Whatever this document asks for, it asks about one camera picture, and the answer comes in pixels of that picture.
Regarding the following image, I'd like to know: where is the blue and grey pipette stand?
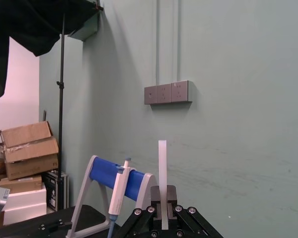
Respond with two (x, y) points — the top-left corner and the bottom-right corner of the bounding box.
(66, 155), (156, 238)

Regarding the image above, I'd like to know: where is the grey-green wall box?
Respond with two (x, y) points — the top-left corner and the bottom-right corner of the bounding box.
(67, 11), (101, 42)

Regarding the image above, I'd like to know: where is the flat brown cardboard box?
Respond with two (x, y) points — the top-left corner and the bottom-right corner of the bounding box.
(0, 175), (43, 195)

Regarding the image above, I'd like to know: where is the white and blue pipette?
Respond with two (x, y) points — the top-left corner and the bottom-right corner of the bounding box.
(106, 158), (133, 238)

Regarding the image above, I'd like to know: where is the open brown cardboard box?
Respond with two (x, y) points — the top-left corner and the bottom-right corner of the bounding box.
(1, 120), (60, 164)

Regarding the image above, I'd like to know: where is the black fabric canopy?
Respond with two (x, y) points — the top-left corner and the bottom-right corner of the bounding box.
(0, 0), (104, 104)

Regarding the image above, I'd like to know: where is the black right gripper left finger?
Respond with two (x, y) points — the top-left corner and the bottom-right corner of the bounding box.
(118, 185), (162, 238)

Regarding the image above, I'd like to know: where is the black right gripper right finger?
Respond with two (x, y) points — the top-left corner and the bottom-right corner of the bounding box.
(166, 185), (224, 238)

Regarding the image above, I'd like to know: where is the black case with metal edges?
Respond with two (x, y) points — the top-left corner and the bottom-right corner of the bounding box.
(41, 170), (70, 212)

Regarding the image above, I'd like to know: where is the black light stand pole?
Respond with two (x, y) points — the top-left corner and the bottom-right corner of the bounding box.
(56, 12), (66, 211)

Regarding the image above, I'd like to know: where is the white box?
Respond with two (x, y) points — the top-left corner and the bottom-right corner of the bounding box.
(2, 183), (48, 226)

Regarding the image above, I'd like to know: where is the black table cloth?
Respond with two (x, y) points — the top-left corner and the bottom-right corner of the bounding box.
(0, 204), (130, 238)

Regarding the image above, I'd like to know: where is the pale wall cable conduit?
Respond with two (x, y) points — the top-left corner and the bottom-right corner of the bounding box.
(155, 0), (182, 84)

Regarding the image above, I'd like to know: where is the white translucent stirring rod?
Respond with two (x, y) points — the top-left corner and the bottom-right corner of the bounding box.
(158, 140), (169, 230)

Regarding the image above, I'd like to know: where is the grey wall socket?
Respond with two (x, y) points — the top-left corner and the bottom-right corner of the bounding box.
(156, 83), (172, 104)
(170, 80), (195, 103)
(144, 85), (158, 106)

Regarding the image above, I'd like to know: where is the closed brown cardboard box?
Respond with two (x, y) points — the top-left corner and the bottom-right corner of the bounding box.
(4, 153), (59, 181)

